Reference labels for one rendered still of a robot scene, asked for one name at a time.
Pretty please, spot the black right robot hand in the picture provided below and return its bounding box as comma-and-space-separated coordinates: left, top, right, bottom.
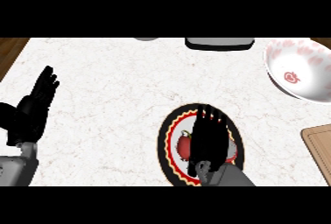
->
186, 103, 231, 178

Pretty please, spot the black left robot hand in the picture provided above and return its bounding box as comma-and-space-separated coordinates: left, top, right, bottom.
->
0, 65, 61, 147

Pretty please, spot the red bell pepper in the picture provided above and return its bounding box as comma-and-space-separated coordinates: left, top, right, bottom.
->
176, 129, 240, 163

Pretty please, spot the black rimmed patterned plate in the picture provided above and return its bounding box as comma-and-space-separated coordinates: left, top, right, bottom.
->
157, 102, 246, 187

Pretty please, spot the white bowl with pink print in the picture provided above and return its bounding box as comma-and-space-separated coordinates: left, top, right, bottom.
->
263, 38, 331, 104

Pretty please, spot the tan wooden cutting board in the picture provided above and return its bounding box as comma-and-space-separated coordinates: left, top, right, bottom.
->
300, 123, 331, 187

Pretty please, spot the grey and black appliance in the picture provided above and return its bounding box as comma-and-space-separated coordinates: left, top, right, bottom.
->
183, 38, 256, 52

